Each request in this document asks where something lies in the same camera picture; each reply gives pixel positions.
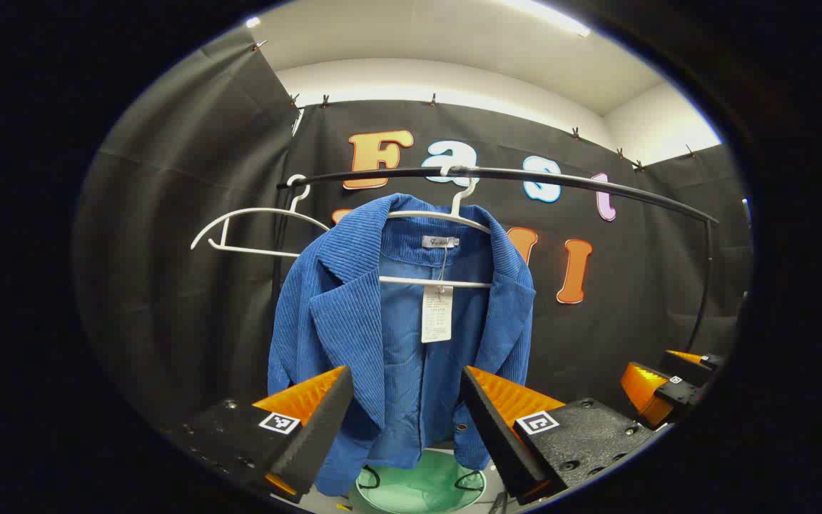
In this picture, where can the black metal clothes rack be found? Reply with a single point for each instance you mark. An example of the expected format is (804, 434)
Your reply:
(518, 174)

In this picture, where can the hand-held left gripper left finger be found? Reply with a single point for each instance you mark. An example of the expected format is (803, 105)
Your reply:
(315, 435)

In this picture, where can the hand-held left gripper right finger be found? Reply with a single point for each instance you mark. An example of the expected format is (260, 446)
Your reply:
(496, 435)

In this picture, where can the black backdrop cloth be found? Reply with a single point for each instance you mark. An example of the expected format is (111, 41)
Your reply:
(190, 285)

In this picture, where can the white plastic clothes hanger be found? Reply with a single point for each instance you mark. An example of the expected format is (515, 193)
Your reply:
(247, 249)
(472, 285)

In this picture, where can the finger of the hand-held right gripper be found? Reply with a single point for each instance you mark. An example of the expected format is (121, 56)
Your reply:
(682, 394)
(700, 368)

